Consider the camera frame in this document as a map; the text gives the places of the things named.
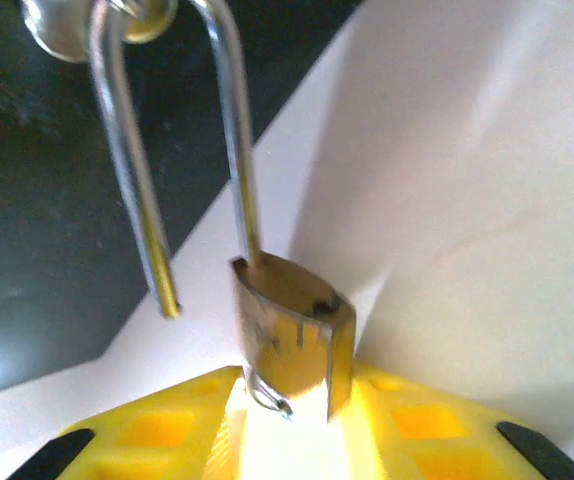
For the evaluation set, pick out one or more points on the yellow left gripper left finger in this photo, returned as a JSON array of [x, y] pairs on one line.
[[132, 440]]

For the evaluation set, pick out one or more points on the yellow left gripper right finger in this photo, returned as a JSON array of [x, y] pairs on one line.
[[442, 430]]

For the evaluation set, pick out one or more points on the brass padlock with long shackle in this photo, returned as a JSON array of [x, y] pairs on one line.
[[292, 325]]

